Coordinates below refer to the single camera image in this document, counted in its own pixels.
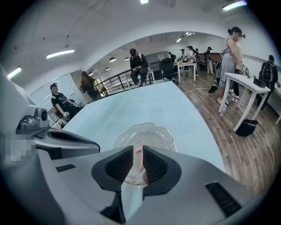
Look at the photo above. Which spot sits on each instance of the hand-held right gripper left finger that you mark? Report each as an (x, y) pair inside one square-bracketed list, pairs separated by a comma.
[(83, 186)]

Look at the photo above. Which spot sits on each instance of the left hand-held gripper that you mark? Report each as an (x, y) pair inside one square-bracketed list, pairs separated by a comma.
[(15, 114)]

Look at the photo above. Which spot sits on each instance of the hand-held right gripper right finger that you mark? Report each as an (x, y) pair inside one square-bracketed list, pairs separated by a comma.
[(186, 197)]

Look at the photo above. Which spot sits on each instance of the pink shrimp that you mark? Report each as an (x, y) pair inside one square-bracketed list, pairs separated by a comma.
[(139, 151)]

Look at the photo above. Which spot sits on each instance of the clear glass plate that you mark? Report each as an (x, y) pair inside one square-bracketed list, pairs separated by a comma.
[(149, 136)]

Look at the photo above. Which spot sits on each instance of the black metal railing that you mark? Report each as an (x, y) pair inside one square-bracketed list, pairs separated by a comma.
[(116, 81)]

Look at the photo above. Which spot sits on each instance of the long ceiling light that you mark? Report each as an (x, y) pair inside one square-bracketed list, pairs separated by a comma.
[(14, 73), (60, 53), (233, 5)]

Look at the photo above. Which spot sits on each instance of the black bag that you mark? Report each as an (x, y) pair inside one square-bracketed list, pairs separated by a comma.
[(248, 128)]

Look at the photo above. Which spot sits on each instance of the black office chair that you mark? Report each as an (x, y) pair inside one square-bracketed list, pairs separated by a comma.
[(168, 69)]

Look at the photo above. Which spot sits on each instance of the large white table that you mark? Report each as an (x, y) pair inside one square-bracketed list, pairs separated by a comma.
[(246, 82)]

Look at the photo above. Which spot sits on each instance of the small white table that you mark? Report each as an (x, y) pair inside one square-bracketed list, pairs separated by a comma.
[(186, 64)]

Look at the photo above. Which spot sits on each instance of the black box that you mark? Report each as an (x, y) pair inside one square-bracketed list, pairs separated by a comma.
[(259, 82)]

